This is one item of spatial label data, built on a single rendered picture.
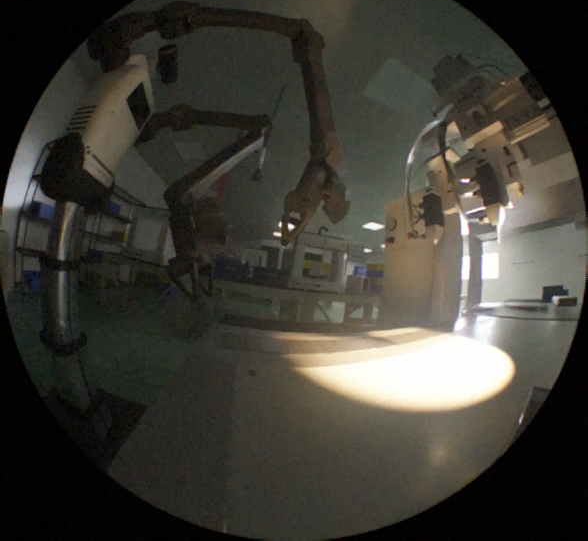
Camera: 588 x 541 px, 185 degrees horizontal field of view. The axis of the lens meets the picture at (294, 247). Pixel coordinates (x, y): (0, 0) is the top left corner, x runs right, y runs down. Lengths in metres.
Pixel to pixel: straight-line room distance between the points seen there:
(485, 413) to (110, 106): 0.69
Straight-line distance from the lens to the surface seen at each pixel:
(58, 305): 0.56
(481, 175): 0.27
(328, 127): 0.49
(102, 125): 0.53
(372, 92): 2.20
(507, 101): 0.35
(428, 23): 2.03
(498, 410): 0.16
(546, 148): 0.44
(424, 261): 0.55
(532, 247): 7.49
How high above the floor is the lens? 0.93
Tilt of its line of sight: 8 degrees up
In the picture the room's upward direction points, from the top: 8 degrees clockwise
